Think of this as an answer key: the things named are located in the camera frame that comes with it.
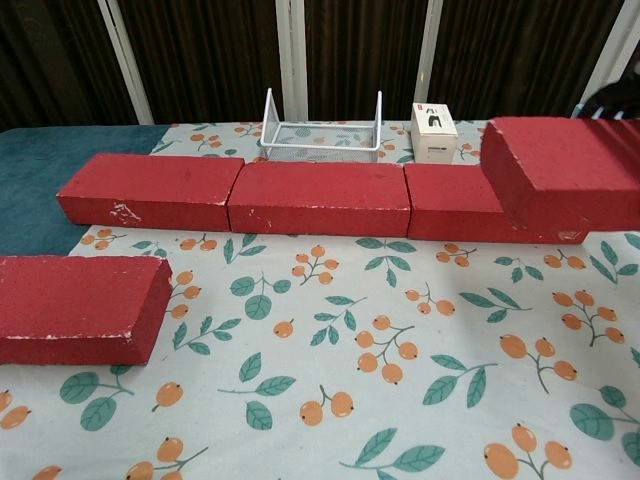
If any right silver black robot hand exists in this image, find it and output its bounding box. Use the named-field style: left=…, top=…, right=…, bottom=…
left=582, top=74, right=640, bottom=121

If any red foam brick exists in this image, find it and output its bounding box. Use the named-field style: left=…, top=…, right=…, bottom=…
left=479, top=115, right=640, bottom=234
left=0, top=254, right=174, bottom=367
left=227, top=160, right=412, bottom=236

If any small white product box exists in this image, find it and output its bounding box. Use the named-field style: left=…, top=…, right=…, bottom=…
left=411, top=102, right=458, bottom=164

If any red brick with chipped corner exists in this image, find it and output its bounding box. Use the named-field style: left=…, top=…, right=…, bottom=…
left=403, top=163, right=591, bottom=246

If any floral fruit print tablecloth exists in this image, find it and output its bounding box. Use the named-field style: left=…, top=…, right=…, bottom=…
left=0, top=118, right=640, bottom=480

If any red brick with white scratches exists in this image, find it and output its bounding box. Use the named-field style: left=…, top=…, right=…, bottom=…
left=56, top=153, right=246, bottom=233

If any teal table mat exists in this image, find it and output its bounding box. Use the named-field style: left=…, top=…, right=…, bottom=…
left=0, top=124, right=171, bottom=256

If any white partition frame post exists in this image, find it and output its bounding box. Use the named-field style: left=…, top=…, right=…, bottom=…
left=413, top=0, right=445, bottom=109
left=96, top=0, right=155, bottom=125
left=274, top=0, right=309, bottom=121
left=579, top=0, right=640, bottom=119

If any white wire mesh rack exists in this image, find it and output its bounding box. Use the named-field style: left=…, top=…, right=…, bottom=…
left=258, top=88, right=384, bottom=164

